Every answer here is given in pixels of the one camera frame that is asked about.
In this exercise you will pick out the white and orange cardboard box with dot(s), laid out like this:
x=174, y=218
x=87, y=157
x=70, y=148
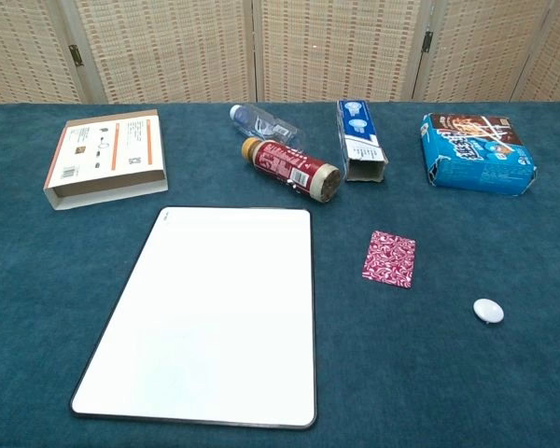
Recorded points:
x=107, y=151

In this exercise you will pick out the clear plastic water bottle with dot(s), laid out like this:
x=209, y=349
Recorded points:
x=261, y=125

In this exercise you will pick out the blue snack box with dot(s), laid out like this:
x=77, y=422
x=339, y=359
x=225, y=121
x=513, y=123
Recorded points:
x=476, y=149

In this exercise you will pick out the red patterned card pack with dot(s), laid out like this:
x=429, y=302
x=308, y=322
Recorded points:
x=389, y=259

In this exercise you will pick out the red label drink bottle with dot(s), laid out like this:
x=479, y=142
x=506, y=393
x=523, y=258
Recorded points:
x=289, y=168

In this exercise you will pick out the blue and white toothpaste box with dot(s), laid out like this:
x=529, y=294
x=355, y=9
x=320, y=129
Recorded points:
x=360, y=140

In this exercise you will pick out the white rectangular board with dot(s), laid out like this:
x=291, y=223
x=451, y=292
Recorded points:
x=205, y=317

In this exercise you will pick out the woven folding screen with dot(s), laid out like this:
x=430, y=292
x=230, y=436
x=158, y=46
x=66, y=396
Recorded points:
x=280, y=46

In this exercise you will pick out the white round magnet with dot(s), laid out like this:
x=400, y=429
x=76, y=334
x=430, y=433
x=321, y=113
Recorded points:
x=488, y=310

